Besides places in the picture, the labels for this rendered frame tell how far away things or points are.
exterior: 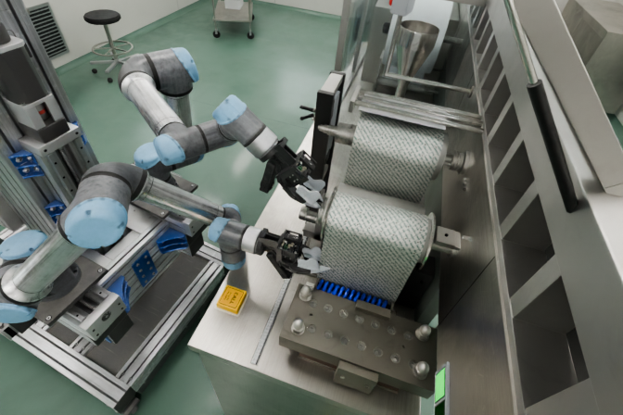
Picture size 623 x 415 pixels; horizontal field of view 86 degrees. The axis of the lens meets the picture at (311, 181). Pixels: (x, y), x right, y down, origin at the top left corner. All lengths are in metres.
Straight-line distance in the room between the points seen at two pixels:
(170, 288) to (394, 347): 1.35
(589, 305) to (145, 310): 1.84
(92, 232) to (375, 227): 0.65
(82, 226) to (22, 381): 1.52
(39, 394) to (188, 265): 0.85
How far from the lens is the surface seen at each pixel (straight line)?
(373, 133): 0.94
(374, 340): 0.98
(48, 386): 2.27
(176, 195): 1.05
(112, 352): 1.96
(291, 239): 0.94
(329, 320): 0.98
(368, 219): 0.82
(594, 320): 0.46
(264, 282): 1.16
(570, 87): 0.45
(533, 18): 0.41
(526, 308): 0.58
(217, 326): 1.12
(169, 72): 1.18
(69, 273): 1.40
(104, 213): 0.87
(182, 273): 2.06
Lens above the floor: 1.92
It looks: 43 degrees down
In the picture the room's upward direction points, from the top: 6 degrees clockwise
